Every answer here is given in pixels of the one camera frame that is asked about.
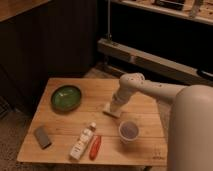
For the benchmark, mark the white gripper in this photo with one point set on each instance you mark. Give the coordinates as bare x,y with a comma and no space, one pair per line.
120,98

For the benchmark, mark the white sponge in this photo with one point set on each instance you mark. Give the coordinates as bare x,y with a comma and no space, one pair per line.
112,110

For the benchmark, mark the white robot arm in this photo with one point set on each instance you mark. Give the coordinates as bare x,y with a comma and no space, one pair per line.
190,134

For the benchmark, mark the green bowl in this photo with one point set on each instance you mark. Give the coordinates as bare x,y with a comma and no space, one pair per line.
66,98

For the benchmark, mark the white tube with cap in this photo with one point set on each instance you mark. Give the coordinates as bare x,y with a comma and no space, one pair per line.
83,141

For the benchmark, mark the grey rectangular block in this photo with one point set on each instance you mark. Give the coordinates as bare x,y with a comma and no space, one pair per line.
42,137

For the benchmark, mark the wooden shelf with items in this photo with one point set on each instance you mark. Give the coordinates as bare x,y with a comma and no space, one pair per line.
195,10

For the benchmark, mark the metal beam frame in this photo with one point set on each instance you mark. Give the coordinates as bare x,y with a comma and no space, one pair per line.
151,62

